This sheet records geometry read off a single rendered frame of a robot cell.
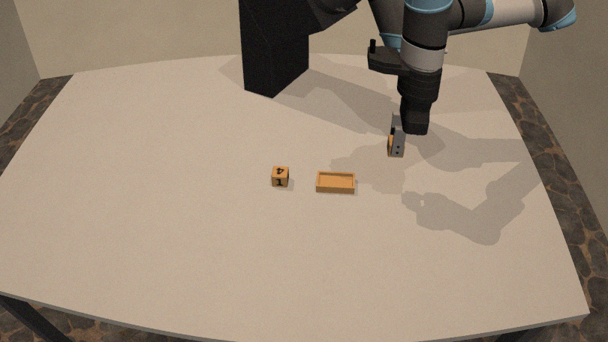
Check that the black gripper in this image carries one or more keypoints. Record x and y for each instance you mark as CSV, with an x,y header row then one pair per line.
x,y
419,77

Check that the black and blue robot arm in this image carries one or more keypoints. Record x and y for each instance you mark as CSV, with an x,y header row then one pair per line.
x,y
427,24

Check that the orange cube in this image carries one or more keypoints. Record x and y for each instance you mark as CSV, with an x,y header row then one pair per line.
x,y
389,146
280,176

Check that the orange rectangular tray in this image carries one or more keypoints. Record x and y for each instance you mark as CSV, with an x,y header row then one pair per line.
x,y
335,182

